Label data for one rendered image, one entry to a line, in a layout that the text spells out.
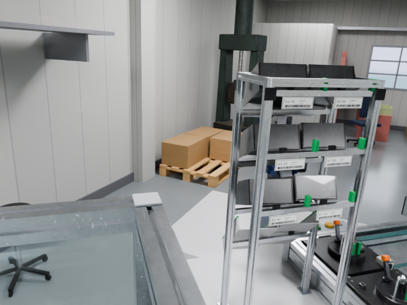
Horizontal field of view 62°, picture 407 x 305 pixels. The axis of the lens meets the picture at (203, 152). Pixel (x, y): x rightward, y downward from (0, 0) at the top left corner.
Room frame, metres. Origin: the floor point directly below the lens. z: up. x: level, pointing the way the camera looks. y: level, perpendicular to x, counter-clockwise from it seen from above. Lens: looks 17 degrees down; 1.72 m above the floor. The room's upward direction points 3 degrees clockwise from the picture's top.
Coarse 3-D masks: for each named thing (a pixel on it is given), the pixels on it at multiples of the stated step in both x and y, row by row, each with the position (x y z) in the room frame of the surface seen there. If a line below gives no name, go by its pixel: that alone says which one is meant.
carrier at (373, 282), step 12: (360, 276) 1.04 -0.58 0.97; (372, 276) 1.04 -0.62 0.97; (384, 276) 1.04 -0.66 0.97; (396, 276) 1.05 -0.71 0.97; (360, 288) 0.97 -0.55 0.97; (372, 288) 0.97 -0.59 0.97; (384, 288) 0.95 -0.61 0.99; (396, 288) 0.89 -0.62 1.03; (372, 300) 0.91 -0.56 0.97; (384, 300) 0.91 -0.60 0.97; (396, 300) 0.89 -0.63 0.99
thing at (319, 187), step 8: (296, 176) 0.95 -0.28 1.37; (304, 176) 0.95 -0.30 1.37; (312, 176) 0.95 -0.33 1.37; (320, 176) 0.96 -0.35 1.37; (328, 176) 0.96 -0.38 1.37; (296, 184) 0.94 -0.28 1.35; (304, 184) 0.94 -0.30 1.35; (312, 184) 0.94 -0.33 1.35; (320, 184) 0.95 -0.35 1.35; (328, 184) 0.95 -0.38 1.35; (296, 192) 0.93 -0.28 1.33; (304, 192) 0.93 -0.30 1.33; (312, 192) 0.93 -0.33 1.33; (320, 192) 0.94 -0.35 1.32; (328, 192) 0.94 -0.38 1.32; (336, 192) 0.94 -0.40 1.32; (296, 200) 0.92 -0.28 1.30
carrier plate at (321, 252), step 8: (304, 240) 1.26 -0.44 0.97; (320, 240) 1.27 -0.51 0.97; (328, 240) 1.27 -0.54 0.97; (320, 248) 1.21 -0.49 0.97; (368, 248) 1.22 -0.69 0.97; (320, 256) 1.15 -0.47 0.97; (328, 256) 1.15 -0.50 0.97; (368, 256) 1.17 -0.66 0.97; (376, 256) 1.17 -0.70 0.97; (328, 264) 1.10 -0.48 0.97; (336, 264) 1.10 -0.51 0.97; (352, 264) 1.10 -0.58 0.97; (360, 264) 1.11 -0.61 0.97; (368, 264) 1.11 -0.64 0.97; (376, 264) 1.11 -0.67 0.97; (336, 272) 1.05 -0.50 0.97; (352, 272) 1.06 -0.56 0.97; (360, 272) 1.06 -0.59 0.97; (368, 272) 1.07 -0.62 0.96
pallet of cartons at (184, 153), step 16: (208, 128) 5.44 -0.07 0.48; (176, 144) 4.40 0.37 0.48; (192, 144) 4.44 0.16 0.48; (208, 144) 4.92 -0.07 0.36; (224, 144) 4.76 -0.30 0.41; (176, 160) 4.40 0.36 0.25; (192, 160) 4.46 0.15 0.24; (208, 160) 4.77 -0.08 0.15; (224, 160) 4.75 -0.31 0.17; (192, 176) 4.33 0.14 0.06; (208, 176) 4.14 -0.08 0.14; (224, 176) 4.47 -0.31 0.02
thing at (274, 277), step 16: (240, 256) 1.29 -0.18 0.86; (272, 256) 1.30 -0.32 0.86; (192, 272) 1.16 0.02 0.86; (208, 272) 1.17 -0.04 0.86; (240, 272) 1.18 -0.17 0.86; (256, 272) 1.18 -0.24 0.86; (272, 272) 1.19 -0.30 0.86; (288, 272) 1.19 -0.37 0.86; (208, 288) 1.07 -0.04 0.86; (240, 288) 1.08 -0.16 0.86; (256, 288) 1.09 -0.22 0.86; (272, 288) 1.09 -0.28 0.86; (288, 288) 1.09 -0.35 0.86; (208, 304) 0.99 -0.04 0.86; (240, 304) 1.00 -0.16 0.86; (256, 304) 1.00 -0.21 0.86; (272, 304) 1.00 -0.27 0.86; (288, 304) 1.01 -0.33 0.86; (304, 304) 1.01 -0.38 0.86; (320, 304) 1.01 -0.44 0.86
